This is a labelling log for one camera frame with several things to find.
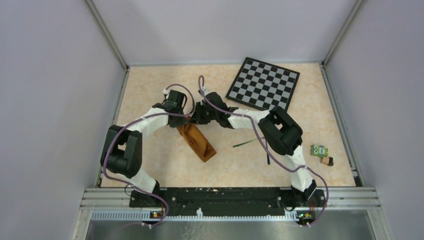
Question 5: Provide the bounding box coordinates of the small brown wooden block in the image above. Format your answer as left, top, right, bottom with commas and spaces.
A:
320, 156, 334, 167

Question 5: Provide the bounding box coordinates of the iridescent spoon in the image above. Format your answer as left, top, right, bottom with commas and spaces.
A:
265, 141, 271, 165

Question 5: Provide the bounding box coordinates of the black grey checkerboard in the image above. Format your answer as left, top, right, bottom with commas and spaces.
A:
225, 57, 300, 111

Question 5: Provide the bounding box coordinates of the iridescent fork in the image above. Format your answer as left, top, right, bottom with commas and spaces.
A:
232, 137, 265, 148

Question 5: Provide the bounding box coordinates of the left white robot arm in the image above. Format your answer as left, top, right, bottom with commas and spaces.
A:
100, 90, 192, 207

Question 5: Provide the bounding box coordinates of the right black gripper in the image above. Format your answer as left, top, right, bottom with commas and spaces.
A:
188, 102, 219, 126

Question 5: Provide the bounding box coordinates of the white slotted cable duct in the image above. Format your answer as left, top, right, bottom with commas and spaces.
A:
91, 210, 299, 222

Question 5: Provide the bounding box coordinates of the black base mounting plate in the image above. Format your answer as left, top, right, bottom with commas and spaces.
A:
129, 187, 326, 217

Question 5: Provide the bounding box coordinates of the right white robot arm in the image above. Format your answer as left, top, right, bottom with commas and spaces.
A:
190, 92, 317, 206

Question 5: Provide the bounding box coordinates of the aluminium frame rail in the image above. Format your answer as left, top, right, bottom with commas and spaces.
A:
80, 187, 131, 210

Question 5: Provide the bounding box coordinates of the green owl toy block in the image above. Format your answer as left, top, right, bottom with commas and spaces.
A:
310, 144, 328, 158

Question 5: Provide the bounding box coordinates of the brown cloth napkin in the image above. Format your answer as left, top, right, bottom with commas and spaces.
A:
177, 116, 217, 163

